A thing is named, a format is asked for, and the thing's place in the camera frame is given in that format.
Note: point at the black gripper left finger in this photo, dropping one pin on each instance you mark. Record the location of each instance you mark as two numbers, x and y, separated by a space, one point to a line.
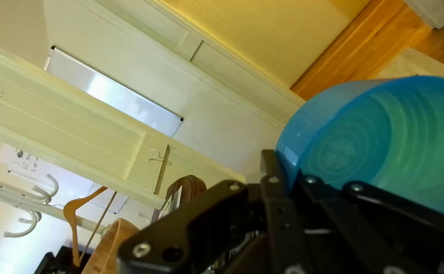
278 214

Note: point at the flat picture frame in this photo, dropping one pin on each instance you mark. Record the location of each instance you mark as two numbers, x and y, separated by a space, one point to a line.
170 206

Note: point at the wooden clothes hanger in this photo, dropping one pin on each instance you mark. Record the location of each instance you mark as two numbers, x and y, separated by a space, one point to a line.
72 214

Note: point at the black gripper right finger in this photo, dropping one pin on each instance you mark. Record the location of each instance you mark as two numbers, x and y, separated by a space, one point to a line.
364 229

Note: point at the white coat hook rail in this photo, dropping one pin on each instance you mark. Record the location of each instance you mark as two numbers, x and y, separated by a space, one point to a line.
10 196

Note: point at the blue plastic bowl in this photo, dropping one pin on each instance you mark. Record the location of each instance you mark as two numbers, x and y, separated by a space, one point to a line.
384 132

